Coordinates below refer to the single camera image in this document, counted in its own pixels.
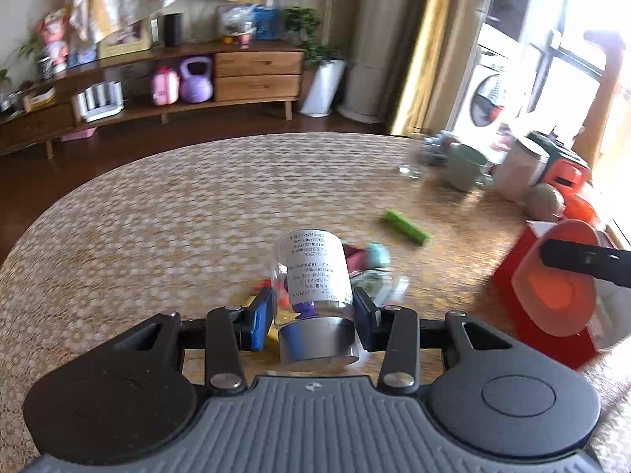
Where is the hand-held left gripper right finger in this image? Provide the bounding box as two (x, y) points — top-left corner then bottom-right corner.
(352, 287), (524, 391)

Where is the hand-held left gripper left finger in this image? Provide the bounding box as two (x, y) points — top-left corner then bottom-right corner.
(113, 288), (275, 391)

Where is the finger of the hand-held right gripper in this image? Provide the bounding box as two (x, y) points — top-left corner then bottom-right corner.
(539, 239), (631, 287)

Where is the orange translucent bowl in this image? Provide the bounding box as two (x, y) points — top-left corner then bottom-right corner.
(510, 219), (612, 338)

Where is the clear bottle with silver cap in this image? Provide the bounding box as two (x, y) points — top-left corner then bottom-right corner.
(271, 229), (363, 365)

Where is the red box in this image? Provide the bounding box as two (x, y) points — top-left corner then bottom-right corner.
(493, 219), (605, 370)

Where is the green marker pen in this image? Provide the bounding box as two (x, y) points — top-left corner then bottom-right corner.
(383, 209), (431, 246)

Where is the small clear plastic item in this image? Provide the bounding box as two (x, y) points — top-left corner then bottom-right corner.
(351, 271), (410, 306)

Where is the round green container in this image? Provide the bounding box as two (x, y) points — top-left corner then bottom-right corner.
(525, 183), (565, 222)

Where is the teal toy figure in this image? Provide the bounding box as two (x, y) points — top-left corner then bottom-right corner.
(365, 242), (392, 269)

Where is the green and orange appliance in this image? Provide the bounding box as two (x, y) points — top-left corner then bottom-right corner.
(525, 130), (599, 225)

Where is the white jar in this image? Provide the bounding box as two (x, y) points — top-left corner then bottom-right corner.
(493, 135), (550, 203)

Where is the green mug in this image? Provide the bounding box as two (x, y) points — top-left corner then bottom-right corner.
(446, 143), (491, 193)

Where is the clear drinking glass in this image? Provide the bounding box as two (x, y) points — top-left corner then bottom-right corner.
(398, 150), (427, 181)

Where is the white washing machine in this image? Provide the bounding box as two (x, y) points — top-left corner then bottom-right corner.
(454, 49), (518, 143)

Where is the white planter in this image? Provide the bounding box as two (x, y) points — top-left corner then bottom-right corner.
(300, 59), (347, 118)

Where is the wooden cabinet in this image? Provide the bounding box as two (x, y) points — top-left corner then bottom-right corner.
(0, 39), (306, 158)

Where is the yellow curtain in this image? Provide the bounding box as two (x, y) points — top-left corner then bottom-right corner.
(389, 0), (461, 136)

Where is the purple kettlebell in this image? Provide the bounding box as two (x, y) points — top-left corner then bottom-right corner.
(178, 56), (214, 104)

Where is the pink toy backpack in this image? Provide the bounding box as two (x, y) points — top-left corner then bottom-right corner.
(150, 66), (181, 106)

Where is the white tower air conditioner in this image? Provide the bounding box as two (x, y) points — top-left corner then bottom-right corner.
(338, 0), (420, 124)

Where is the white rack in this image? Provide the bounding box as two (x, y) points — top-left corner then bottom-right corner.
(74, 81), (126, 123)

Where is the blue bag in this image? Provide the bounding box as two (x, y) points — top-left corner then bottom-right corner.
(254, 5), (283, 41)

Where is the green potted plant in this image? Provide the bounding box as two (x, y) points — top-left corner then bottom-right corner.
(273, 0), (346, 67)

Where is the clear plastic bag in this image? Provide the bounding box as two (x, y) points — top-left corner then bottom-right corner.
(217, 4), (257, 43)

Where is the black speaker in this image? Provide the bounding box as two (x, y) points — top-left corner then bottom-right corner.
(162, 12), (184, 49)

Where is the picture frame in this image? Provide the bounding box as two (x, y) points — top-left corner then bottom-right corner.
(97, 19), (153, 59)

